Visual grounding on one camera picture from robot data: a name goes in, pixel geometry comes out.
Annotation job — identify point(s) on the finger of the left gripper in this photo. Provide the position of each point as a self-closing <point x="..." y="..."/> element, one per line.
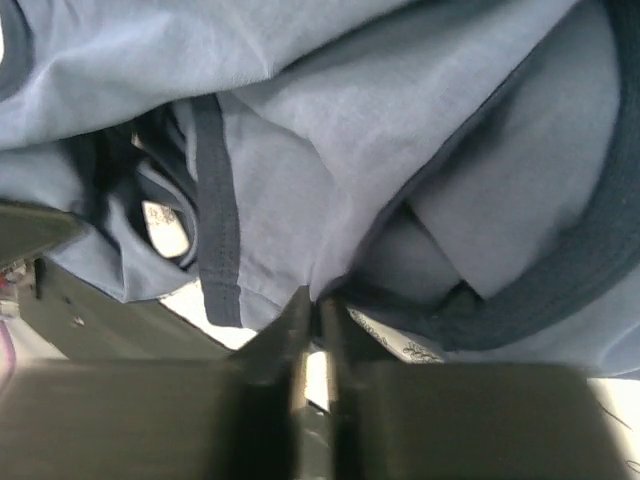
<point x="46" y="312"/>

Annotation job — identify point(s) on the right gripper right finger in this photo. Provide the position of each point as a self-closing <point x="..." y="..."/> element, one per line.
<point x="397" y="420"/>

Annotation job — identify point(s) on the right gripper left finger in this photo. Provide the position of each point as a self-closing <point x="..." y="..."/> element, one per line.
<point x="238" y="417"/>

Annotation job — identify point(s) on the blue tank top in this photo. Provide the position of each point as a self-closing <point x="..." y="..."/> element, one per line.
<point x="466" y="172"/>

